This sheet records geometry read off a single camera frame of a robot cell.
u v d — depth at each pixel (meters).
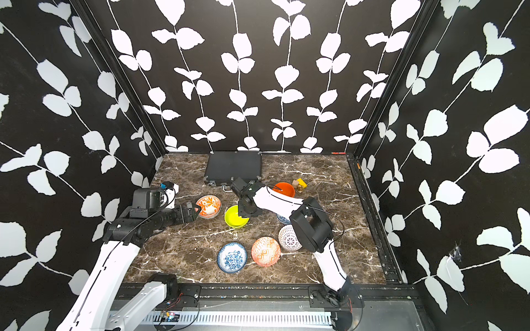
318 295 0.73
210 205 0.95
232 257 0.82
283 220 0.93
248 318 0.70
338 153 1.24
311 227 0.52
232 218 0.91
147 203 0.54
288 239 0.87
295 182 1.07
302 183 1.07
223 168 1.10
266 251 0.84
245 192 0.69
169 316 0.70
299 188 1.03
